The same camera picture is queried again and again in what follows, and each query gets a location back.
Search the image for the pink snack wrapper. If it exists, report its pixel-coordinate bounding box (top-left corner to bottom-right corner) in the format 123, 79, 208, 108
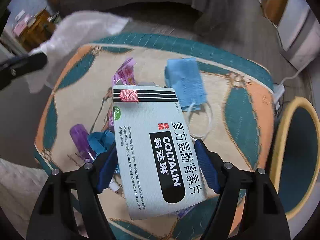
107, 57, 136, 131

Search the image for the blue glove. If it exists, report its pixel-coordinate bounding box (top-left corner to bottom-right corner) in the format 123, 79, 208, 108
87, 130, 115, 156

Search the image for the white power cable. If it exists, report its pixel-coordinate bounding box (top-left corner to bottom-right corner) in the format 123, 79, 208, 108
278, 55, 318, 86

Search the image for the purple bottle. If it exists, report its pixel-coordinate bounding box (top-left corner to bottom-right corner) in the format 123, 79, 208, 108
69, 124, 96, 163

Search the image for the wooden bedside stool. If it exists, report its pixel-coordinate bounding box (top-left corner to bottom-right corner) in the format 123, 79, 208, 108
17, 8, 56, 52

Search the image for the wooden cabinet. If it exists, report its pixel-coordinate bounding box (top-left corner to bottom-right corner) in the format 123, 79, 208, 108
261, 0, 288, 27

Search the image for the light blue face mask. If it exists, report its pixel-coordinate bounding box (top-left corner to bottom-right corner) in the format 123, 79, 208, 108
164, 57, 213, 142

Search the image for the white air purifier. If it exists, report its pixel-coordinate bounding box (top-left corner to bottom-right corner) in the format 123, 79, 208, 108
277, 0, 319, 70

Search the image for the teal yellow trash bin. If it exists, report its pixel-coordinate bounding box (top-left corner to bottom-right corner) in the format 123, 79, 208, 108
270, 97, 319, 220

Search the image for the white green medicine box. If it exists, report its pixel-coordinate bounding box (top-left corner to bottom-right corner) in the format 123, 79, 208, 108
112, 85, 207, 220

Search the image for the white tissue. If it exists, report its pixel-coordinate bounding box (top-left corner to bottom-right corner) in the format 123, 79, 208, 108
25, 11, 132, 94

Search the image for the horse pattern floor mat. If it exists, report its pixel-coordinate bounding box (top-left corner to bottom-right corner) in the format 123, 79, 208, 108
35, 33, 274, 239

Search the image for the white power strip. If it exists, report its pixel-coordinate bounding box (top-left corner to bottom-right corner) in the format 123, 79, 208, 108
273, 83, 285, 111

